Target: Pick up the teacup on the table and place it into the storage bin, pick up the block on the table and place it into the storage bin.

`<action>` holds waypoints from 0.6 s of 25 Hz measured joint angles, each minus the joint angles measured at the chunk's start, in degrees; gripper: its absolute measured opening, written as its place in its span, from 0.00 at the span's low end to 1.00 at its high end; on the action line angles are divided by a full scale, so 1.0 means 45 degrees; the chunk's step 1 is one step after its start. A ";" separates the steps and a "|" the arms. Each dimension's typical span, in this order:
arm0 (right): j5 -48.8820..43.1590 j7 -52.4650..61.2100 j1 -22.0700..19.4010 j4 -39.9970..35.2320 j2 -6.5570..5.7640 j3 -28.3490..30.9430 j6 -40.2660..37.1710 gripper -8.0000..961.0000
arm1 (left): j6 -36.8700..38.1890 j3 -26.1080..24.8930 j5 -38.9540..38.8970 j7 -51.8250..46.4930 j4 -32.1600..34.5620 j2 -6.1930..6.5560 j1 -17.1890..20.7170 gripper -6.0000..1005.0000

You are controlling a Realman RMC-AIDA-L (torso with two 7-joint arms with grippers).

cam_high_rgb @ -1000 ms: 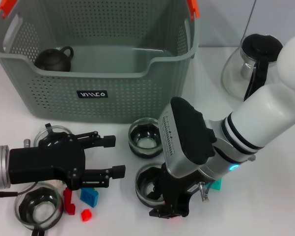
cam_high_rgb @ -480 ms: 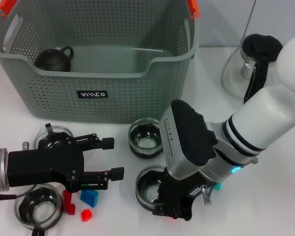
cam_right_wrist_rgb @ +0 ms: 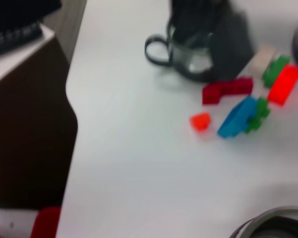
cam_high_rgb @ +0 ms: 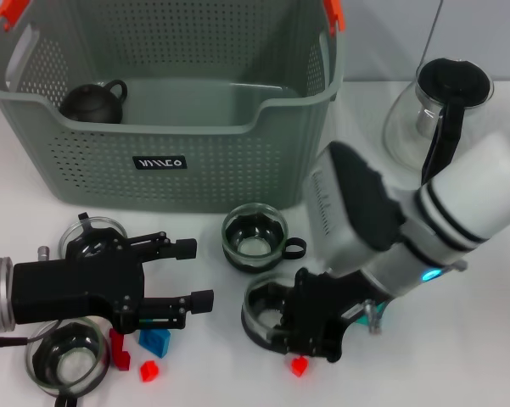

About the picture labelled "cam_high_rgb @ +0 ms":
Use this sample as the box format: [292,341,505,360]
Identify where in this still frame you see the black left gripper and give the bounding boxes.
[11,231,198,336]

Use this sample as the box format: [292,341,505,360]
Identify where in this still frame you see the blue square building block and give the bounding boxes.
[137,329,171,360]

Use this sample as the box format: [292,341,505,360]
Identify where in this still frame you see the black clay teapot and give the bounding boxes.
[59,79,129,125]

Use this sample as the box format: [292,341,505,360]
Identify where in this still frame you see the dark red curved block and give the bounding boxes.
[109,328,132,371]

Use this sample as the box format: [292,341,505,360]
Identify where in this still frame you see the right arm gripper cable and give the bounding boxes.
[362,298,385,336]

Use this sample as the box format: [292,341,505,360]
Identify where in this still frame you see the grey-green perforated storage basket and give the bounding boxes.
[0,0,348,213]

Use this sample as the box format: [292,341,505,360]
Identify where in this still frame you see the orange basket handle clip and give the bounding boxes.
[322,0,346,35]
[0,0,30,31]

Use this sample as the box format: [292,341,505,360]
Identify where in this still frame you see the teal square building block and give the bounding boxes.
[350,301,386,328]

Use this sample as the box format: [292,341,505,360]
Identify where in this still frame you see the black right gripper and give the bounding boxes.
[126,266,387,364]

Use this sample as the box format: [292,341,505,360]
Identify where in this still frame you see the small red building block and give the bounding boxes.
[290,356,310,377]
[139,360,160,382]

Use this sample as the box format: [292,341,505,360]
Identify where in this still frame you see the thin grey wall cable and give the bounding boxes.
[419,0,446,64]

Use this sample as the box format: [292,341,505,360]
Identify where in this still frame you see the glass pitcher with black handle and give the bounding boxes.
[384,58,496,183]

